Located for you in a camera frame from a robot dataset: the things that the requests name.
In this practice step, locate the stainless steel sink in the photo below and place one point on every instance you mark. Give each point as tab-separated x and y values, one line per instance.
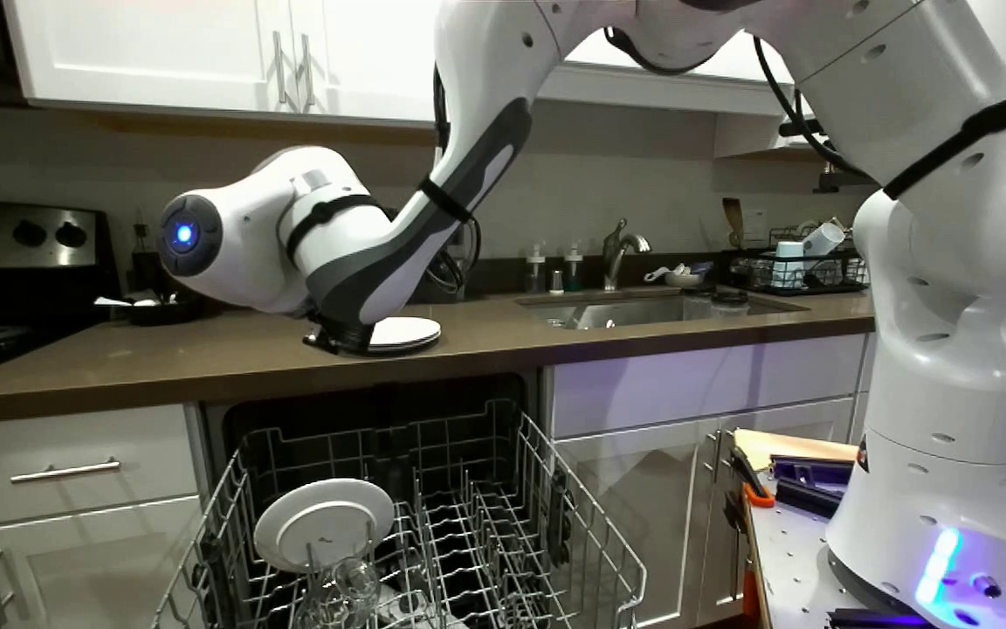
645	314

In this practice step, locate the black pan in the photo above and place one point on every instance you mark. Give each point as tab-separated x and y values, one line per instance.
139	309

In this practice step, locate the black stainless electric stove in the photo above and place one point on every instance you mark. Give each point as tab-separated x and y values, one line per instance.
14	232

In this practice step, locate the white drawer base cabinet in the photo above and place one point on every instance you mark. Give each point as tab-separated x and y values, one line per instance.
86	465

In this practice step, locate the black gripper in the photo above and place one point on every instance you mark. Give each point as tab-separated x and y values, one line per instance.
341	338

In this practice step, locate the white round plate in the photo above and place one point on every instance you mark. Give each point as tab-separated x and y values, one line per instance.
322	521
411	338

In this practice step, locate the chrome kitchen faucet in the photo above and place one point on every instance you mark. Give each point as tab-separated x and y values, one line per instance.
614	248

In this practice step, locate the dark glass bottle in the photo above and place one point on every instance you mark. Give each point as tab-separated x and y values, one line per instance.
139	252

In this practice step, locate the wooden board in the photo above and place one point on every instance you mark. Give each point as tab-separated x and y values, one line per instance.
800	444

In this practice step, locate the built-in dishwasher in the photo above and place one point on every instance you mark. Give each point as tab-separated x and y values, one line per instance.
384	404

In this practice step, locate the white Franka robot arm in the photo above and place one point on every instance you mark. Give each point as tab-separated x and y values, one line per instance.
946	351

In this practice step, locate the small soap bottle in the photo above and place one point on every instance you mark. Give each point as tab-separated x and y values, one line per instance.
539	270
573	267

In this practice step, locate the black orange bar clamp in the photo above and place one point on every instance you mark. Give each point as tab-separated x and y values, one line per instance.
754	488

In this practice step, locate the metal robot table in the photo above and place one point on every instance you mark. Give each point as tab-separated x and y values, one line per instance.
793	560

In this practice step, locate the clear drinking glass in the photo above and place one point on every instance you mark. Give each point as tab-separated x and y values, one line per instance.
351	597

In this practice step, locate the black blue tool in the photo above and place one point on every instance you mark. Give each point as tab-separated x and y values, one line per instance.
813	480

